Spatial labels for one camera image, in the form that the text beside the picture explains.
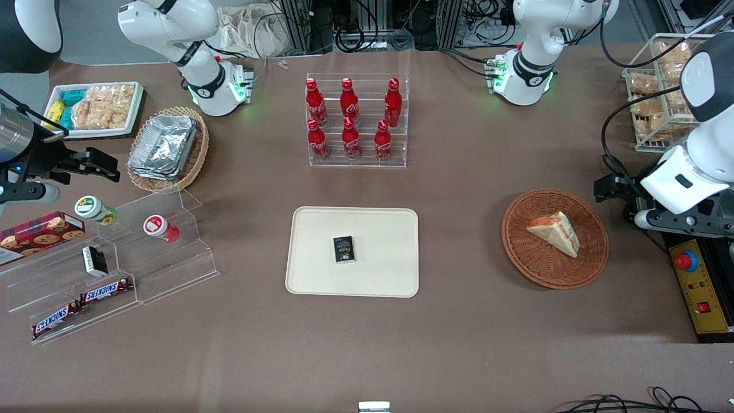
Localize clear rice cracker bag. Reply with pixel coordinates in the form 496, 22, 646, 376
71, 84, 135, 130

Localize red cola bottle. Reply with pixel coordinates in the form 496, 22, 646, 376
384, 77, 403, 128
374, 119, 393, 162
306, 78, 327, 127
340, 77, 360, 128
342, 117, 362, 160
307, 118, 330, 162

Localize aluminium frame rack with cables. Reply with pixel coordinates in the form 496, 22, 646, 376
274, 0, 517, 52

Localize brown round wicker basket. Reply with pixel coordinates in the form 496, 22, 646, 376
502, 189, 610, 290

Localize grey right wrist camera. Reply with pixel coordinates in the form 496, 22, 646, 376
0, 181, 61, 205

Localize beige plastic tray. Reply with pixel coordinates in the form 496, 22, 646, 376
286, 206, 419, 298

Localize clear cracker snack bag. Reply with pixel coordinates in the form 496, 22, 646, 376
657, 41, 692, 64
631, 95, 666, 115
662, 60, 692, 84
665, 83, 689, 110
628, 73, 660, 95
648, 113, 689, 141

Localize small black printed box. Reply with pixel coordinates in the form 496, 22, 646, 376
333, 236, 356, 264

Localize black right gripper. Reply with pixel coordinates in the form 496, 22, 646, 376
0, 129, 121, 185

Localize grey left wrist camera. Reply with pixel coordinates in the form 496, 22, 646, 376
634, 208, 734, 237

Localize beige cloth bag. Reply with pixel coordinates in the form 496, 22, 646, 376
218, 5, 287, 58

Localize clear acrylic bottle rack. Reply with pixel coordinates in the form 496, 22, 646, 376
306, 73, 409, 169

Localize white wire basket rack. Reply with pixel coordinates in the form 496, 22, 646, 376
622, 33, 734, 153

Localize black and white small box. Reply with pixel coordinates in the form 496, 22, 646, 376
81, 246, 108, 277

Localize green lid drink bottle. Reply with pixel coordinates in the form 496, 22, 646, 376
75, 196, 119, 225

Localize yellow emergency stop box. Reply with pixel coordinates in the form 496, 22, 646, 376
668, 239, 732, 334

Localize black loose cables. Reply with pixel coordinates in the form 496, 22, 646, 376
556, 387, 734, 413

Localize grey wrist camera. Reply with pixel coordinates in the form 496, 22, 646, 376
634, 208, 734, 237
0, 181, 61, 205

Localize white rectangular snack tray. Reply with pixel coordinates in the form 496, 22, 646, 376
43, 81, 144, 140

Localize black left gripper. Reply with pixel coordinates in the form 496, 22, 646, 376
594, 172, 677, 221

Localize light oval wicker basket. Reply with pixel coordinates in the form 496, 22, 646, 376
126, 106, 210, 193

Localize Snickers chocolate bar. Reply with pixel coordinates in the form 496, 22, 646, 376
32, 302, 84, 338
79, 277, 134, 305

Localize clear acrylic step shelf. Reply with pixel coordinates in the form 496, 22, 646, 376
0, 186, 220, 345

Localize red lid drink bottle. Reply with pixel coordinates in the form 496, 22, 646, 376
143, 215, 180, 243

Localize aluminium foil tray stack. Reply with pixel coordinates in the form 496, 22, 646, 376
127, 115, 198, 181

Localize triangular sandwich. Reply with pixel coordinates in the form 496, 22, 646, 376
526, 211, 581, 258

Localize black countertop appliance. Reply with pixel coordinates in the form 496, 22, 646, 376
662, 229, 734, 344

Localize red cookie box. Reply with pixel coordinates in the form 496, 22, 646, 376
0, 211, 85, 266

